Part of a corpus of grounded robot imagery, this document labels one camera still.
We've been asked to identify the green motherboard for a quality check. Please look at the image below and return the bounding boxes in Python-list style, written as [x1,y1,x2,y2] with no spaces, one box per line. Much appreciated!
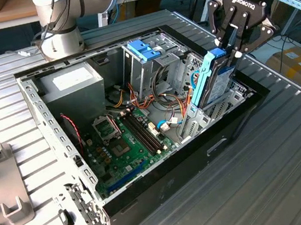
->
[78,101,184,201]

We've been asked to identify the yellow black wire bunch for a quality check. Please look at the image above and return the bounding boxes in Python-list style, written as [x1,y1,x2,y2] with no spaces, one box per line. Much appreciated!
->
[110,90,126,109]

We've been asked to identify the grey parts rack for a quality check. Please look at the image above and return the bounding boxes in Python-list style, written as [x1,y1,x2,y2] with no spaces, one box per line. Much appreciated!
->
[0,137,38,225]

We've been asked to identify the blue expansion slot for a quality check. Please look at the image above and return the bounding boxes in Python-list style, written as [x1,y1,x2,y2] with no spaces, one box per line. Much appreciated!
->
[103,160,152,195]

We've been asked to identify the CPU socket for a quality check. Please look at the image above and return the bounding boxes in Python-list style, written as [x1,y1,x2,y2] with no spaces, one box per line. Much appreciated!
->
[106,137,132,159]

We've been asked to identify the grey power supply unit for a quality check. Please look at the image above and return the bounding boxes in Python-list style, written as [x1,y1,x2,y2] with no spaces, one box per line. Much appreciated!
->
[35,59,112,140]

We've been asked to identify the orange yellow wire bundle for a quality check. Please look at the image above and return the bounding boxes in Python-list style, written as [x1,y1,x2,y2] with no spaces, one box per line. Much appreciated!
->
[126,73,197,134]

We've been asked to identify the red black fan wire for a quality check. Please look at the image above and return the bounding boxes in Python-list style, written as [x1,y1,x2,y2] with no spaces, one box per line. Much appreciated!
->
[59,110,87,160]

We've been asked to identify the metal socket cover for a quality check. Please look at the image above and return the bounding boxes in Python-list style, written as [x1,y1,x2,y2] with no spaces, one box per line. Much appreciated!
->
[91,112,123,144]

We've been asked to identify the hard disk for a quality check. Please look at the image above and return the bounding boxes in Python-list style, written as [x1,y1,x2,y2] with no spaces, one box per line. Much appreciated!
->
[183,45,242,113]

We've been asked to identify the perforated metal disk bay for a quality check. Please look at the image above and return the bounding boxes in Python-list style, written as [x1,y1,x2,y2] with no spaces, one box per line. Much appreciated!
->
[166,44,260,146]

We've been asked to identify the large cardboard box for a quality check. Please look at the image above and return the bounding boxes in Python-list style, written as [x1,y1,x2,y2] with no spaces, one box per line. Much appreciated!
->
[263,45,301,106]

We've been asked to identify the black plastic case latch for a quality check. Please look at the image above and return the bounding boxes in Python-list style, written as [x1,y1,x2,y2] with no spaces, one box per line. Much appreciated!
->
[56,208,75,225]

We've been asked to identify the blue data wire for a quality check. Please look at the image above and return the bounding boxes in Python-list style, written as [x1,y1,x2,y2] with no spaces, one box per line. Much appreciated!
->
[189,69,204,96]

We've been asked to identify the short blue wire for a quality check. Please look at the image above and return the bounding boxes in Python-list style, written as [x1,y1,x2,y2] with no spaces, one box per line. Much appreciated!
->
[155,118,172,131]

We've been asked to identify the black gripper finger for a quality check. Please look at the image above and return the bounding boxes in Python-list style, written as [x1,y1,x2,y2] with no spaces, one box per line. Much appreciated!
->
[228,7,284,58]
[206,0,242,50]

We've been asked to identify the blue plastic drive latch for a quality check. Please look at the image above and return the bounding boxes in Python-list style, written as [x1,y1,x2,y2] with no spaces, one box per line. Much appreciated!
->
[126,39,150,56]
[139,47,165,63]

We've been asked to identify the grey metal optical drive cage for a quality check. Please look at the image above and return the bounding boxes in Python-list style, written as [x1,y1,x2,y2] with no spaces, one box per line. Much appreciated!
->
[116,27,193,101]

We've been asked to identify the open black PC case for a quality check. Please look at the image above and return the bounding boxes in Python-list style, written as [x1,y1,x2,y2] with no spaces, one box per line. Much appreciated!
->
[10,11,290,225]

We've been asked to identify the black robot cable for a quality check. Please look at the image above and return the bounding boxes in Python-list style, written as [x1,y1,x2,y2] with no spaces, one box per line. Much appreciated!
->
[25,0,93,56]

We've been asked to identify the dark RAM slot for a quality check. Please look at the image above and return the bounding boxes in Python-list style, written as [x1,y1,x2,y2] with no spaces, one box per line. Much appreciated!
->
[121,111,159,160]
[126,107,165,154]

